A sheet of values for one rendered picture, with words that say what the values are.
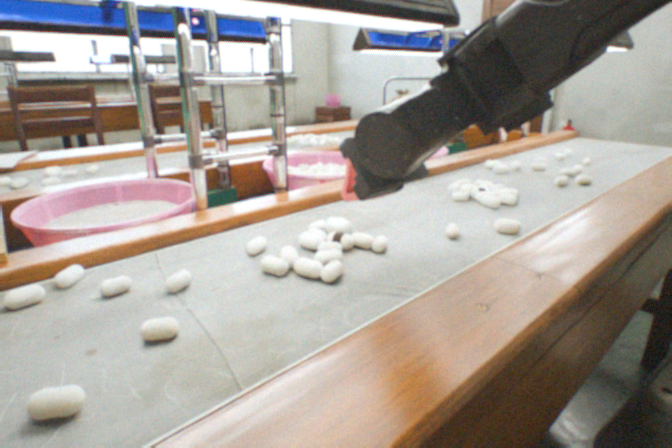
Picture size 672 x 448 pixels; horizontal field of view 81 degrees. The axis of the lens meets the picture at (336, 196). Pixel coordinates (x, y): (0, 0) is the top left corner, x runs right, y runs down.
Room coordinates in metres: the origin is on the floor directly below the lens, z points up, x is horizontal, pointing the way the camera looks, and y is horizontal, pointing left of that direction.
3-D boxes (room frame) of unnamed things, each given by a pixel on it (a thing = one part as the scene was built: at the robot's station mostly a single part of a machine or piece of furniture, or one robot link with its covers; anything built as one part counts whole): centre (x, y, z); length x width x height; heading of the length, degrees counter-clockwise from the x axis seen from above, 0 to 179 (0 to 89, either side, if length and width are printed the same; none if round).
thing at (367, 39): (1.58, -0.31, 1.08); 0.62 x 0.08 x 0.07; 131
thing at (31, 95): (2.18, 1.50, 0.45); 0.44 x 0.43 x 0.91; 130
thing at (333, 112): (6.60, 0.04, 0.32); 0.42 x 0.42 x 0.64; 45
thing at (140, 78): (0.89, 0.37, 0.90); 0.20 x 0.19 x 0.45; 131
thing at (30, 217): (0.62, 0.37, 0.72); 0.27 x 0.27 x 0.10
